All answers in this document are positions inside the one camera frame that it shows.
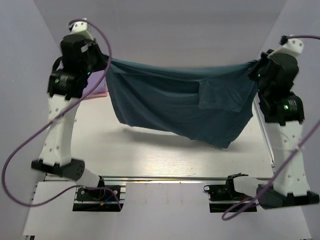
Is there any teal blue t shirt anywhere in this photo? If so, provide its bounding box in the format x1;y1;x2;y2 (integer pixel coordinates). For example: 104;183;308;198
106;59;257;149

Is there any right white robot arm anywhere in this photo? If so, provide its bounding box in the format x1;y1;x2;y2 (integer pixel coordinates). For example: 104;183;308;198
248;49;320;209

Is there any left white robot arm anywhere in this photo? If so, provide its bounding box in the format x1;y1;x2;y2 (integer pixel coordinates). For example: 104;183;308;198
31;34;107;200

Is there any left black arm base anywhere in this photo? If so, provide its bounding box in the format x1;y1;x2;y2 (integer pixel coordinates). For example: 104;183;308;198
72;185;126;213

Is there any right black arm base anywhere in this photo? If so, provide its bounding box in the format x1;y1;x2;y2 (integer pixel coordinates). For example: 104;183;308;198
203;173;265;213

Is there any lavender folded t shirt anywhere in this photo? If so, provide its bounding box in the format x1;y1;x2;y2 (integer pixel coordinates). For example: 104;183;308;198
83;70;108;95

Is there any pink folded t shirt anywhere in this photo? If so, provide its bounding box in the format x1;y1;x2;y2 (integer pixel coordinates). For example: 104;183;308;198
82;91;108;100

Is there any aluminium front rail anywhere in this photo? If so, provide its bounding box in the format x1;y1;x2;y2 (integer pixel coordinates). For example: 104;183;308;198
43;174;276;183

